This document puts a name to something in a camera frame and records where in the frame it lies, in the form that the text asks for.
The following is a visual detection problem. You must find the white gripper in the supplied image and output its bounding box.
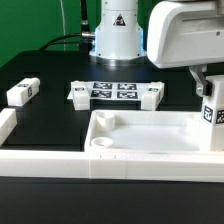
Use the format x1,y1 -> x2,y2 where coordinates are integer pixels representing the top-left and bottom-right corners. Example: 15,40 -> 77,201
147,0 -> 224,97

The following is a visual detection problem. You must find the white desk top tray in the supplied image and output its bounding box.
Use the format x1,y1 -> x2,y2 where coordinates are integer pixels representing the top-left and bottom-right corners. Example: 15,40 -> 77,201
84,110 -> 224,154

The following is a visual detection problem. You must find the white front fence bar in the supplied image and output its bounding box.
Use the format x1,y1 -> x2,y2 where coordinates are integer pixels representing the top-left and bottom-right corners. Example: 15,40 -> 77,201
0,150 -> 224,183

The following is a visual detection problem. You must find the fiducial marker sheet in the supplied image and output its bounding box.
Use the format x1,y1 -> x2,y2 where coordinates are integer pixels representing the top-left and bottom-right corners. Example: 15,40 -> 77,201
68,81 -> 158,101

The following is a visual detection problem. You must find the white left fence block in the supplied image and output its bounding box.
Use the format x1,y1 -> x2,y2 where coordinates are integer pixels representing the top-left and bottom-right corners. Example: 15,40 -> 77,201
0,108 -> 17,146

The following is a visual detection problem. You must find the black cable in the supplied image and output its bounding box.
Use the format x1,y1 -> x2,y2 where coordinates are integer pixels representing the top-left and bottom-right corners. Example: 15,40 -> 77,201
39,0 -> 98,52

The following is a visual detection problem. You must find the white thin cable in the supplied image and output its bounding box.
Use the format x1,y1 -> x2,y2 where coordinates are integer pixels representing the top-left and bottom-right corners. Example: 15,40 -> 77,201
59,0 -> 67,52

